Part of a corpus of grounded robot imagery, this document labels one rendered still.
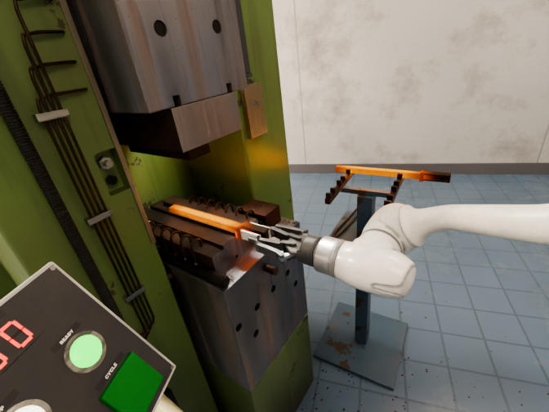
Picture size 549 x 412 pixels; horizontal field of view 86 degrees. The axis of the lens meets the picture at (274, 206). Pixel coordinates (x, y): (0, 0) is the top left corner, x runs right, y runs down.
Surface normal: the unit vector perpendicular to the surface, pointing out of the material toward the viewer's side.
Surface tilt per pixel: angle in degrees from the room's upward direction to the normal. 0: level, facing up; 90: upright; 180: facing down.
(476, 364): 0
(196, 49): 90
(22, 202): 90
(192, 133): 90
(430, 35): 90
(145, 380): 60
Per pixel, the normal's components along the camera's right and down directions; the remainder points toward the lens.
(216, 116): 0.81, 0.18
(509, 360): -0.12, -0.88
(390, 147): -0.29, 0.48
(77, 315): 0.79, -0.46
